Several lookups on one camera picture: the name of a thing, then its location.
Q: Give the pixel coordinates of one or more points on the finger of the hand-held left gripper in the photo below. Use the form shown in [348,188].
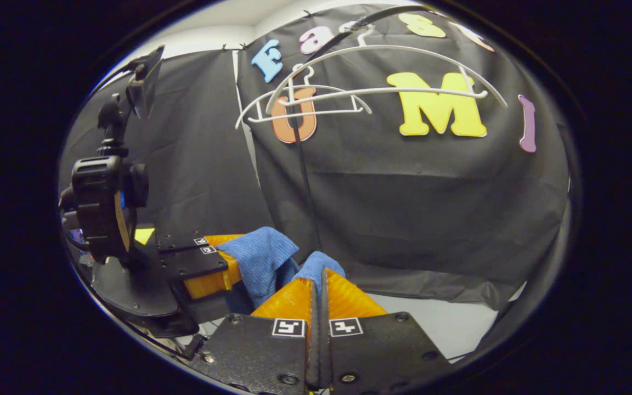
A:
[179,242]
[195,266]

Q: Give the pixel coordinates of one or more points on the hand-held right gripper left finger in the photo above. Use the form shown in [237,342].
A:
[255,356]

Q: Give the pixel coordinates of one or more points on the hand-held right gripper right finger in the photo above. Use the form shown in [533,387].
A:
[382,356]

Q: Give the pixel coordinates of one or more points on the white hanger with taped hook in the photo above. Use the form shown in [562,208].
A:
[382,90]

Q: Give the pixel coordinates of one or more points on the black clothes rack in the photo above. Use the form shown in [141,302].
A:
[305,175]

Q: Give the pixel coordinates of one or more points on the white plastic hanger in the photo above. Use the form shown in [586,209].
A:
[316,113]

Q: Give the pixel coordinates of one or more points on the black backdrop cloth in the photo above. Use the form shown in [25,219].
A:
[404,208]

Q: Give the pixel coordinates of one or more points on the row of black cloth clips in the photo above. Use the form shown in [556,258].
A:
[224,48]

